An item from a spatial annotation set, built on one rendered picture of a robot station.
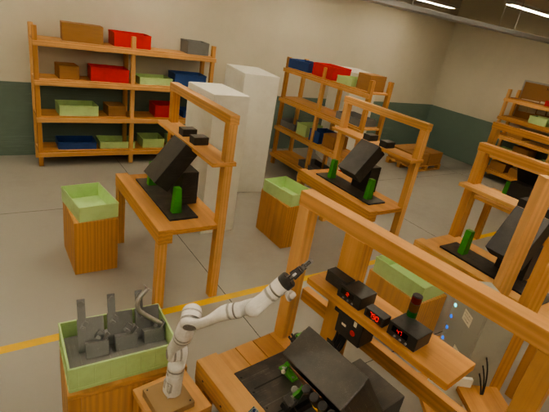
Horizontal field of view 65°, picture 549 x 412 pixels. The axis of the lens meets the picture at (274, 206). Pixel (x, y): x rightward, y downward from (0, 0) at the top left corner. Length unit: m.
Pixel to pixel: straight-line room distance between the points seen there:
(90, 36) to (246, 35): 3.17
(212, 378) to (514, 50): 11.53
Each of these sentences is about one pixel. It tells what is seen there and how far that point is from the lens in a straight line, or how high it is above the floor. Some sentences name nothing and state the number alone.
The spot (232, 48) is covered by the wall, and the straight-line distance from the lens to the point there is 9.41.
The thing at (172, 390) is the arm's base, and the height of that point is 0.95.
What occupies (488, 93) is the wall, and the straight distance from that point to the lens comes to 13.11.
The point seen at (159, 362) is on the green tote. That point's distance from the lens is 2.88.
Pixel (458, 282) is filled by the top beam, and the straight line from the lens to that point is 2.07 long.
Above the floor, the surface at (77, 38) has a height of 2.08.
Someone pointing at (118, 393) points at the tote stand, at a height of 0.71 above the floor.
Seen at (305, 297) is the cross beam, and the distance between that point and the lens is 2.89.
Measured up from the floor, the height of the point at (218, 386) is 0.90.
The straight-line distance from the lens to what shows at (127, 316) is 2.96.
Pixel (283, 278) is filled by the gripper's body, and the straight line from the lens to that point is 1.82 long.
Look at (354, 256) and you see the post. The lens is 2.38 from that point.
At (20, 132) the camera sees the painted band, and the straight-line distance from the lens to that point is 8.63.
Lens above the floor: 2.84
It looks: 23 degrees down
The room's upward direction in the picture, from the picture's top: 10 degrees clockwise
